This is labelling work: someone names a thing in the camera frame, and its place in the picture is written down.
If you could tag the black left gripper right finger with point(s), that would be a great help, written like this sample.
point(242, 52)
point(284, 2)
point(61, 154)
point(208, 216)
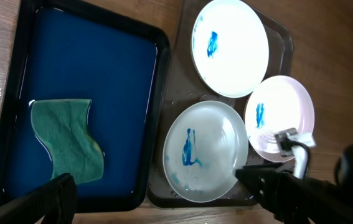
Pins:
point(294, 200)

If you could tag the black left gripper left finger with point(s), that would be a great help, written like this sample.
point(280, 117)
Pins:
point(54, 202)

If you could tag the grey white plate bottom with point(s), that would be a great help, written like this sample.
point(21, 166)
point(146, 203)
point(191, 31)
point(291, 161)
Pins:
point(203, 148)

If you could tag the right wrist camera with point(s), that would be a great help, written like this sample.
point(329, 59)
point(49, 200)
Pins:
point(288, 139)

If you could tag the blue tray with water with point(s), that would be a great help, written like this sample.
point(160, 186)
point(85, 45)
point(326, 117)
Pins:
point(82, 96)

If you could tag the white plate top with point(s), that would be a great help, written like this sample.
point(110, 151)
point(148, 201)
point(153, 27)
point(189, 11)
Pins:
point(230, 48)

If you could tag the pinkish white plate right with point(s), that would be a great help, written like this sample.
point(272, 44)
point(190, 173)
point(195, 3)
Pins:
point(277, 104)

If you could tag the green scrubbing sponge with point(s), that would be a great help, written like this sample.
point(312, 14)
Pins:
point(61, 126)

